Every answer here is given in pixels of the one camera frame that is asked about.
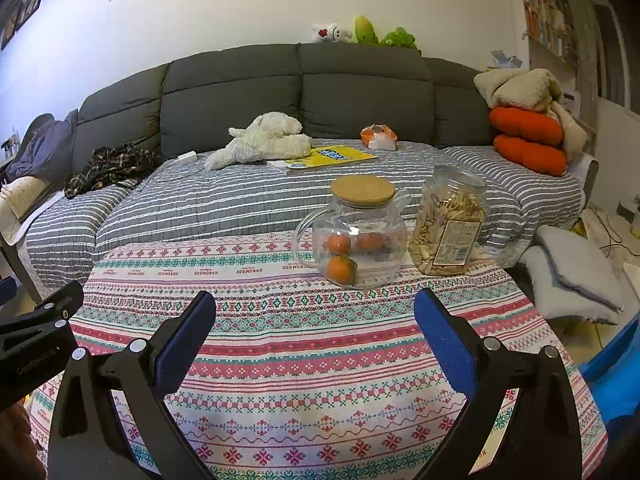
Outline white plush toy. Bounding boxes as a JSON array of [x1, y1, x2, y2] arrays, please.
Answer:
[[311, 22, 353, 44]]

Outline yellow green plush toy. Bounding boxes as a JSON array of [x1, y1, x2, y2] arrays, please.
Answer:
[[354, 15, 380, 44]]

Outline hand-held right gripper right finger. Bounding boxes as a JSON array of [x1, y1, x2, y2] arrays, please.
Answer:
[[414, 287, 593, 480]]

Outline orange cushion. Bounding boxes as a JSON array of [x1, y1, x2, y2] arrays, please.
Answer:
[[489, 106, 565, 145], [493, 134, 568, 177]]

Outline clear plastic snack jar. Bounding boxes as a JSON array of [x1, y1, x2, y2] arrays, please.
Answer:
[[409, 165, 488, 277]]

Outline grey striped blanket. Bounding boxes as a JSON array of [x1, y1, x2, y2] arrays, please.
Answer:
[[25, 137, 586, 281]]

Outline grey sofa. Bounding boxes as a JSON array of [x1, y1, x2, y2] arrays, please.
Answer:
[[70, 42, 601, 271]]

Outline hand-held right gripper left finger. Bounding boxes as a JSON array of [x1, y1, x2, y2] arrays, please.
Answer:
[[47, 290, 217, 480]]

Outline beige fleece blanket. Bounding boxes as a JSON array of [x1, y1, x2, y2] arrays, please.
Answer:
[[473, 67, 588, 156]]

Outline white plush dog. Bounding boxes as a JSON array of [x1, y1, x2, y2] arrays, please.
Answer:
[[204, 111, 313, 172]]

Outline blue plastic stool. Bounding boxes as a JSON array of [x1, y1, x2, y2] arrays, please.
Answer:
[[577, 310, 640, 426]]

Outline dark blue jacket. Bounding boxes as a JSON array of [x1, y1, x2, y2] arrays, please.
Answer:
[[7, 109, 81, 178]]

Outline yellow book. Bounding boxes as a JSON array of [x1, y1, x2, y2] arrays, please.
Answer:
[[282, 144, 379, 171]]

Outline grey floor cushion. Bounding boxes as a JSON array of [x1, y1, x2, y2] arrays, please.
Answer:
[[520, 247, 621, 326], [535, 224, 626, 311]]

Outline patterned tablecloth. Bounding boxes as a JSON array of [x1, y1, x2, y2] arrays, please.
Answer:
[[27, 230, 608, 480]]

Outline bookshelf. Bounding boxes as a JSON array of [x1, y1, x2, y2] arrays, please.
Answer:
[[515, 0, 601, 101]]

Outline dark wall pictures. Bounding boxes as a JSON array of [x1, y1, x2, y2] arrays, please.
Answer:
[[0, 0, 48, 51]]

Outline orange white snack bag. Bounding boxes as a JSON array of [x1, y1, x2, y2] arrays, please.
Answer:
[[360, 124, 399, 152]]

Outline plaid shirt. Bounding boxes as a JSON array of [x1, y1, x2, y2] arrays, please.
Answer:
[[64, 144, 163, 200]]

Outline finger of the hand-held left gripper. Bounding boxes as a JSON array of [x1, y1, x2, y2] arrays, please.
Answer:
[[0, 280, 85, 356]]

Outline cream quilted blanket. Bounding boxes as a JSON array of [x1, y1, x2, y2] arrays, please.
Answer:
[[0, 176, 66, 246]]

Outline cork teapot lid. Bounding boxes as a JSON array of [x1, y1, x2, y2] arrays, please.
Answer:
[[331, 175, 396, 207]]

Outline person's left forearm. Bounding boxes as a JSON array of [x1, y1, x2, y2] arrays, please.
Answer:
[[0, 400, 47, 480]]

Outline glass teapot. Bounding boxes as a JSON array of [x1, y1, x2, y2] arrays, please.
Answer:
[[292, 175, 412, 289]]

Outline side table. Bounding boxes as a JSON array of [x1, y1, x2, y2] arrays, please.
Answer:
[[0, 130, 23, 176]]

